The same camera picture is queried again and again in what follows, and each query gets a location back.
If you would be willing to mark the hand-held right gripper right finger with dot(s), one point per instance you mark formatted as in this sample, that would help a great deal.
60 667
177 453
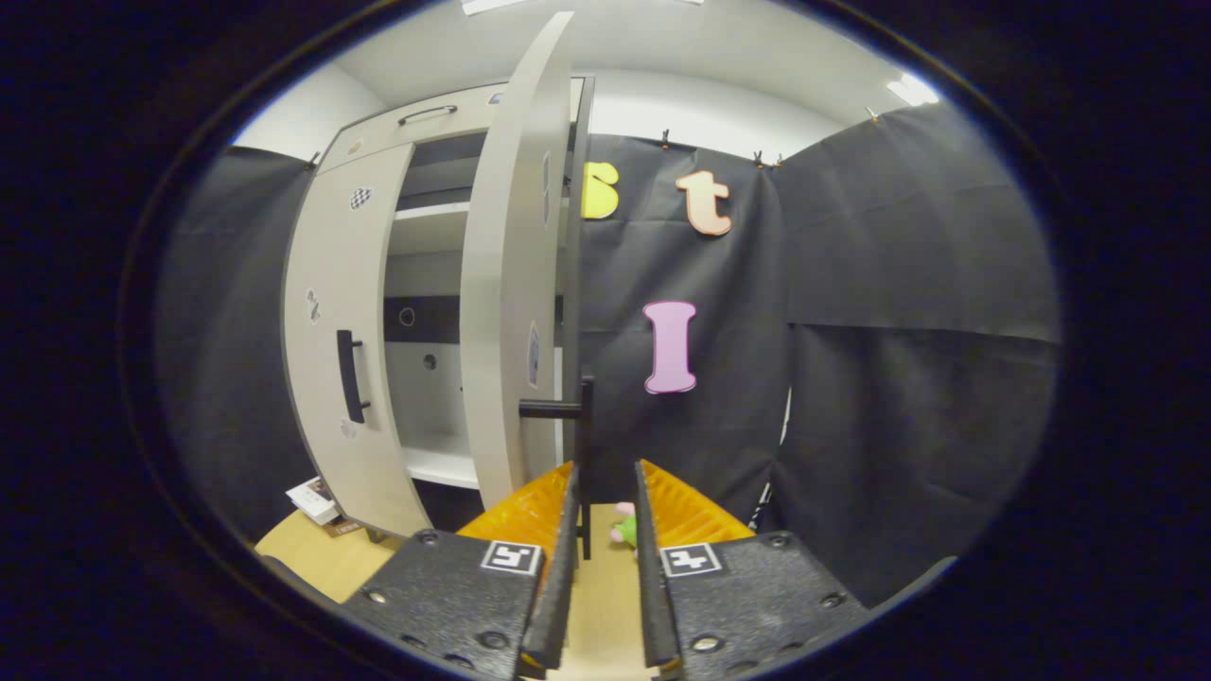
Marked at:
653 605

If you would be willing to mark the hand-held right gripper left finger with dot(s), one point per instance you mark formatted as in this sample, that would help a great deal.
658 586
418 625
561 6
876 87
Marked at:
558 605

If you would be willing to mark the grey shoe cabinet door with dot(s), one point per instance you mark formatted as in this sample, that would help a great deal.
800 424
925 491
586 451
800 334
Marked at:
326 246
506 284

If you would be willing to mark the grey double-door shoe cabinet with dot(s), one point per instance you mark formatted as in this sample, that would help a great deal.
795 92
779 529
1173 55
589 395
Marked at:
430 274

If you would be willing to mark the white cabinet shelf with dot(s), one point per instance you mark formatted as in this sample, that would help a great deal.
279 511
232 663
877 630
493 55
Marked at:
430 210
440 463

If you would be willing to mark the grey cabinet drawer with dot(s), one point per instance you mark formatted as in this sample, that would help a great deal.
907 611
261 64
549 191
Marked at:
378 137

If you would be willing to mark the pink and green plush toy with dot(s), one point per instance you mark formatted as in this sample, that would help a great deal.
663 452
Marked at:
624 532

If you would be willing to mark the small red-brown box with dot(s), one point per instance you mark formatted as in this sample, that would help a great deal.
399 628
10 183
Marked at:
345 527

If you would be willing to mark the white printed booklet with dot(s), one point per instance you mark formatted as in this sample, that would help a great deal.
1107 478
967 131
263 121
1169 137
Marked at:
312 499

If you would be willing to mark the black backdrop cloth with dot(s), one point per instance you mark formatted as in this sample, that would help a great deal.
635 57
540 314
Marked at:
899 236

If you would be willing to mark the small ceiling light panel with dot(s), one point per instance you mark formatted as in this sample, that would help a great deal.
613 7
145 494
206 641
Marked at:
913 90

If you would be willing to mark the long ceiling light panel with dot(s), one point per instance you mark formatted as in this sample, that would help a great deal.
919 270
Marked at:
487 5

